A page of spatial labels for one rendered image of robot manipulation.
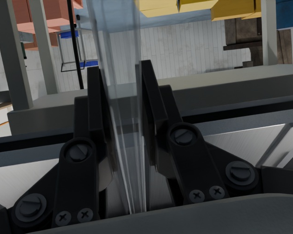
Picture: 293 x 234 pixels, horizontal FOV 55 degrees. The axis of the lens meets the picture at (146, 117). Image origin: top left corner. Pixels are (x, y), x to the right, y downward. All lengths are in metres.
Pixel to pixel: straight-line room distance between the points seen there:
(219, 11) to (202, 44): 4.85
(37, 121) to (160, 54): 8.80
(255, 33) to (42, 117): 5.83
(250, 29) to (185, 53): 3.53
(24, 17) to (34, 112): 2.95
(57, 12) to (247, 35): 3.95
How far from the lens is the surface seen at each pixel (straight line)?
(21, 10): 3.50
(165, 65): 9.30
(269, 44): 0.93
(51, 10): 3.37
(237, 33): 6.09
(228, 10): 4.59
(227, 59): 9.48
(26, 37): 5.44
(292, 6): 3.62
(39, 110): 0.55
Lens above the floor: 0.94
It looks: 12 degrees up
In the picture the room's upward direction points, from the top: 173 degrees clockwise
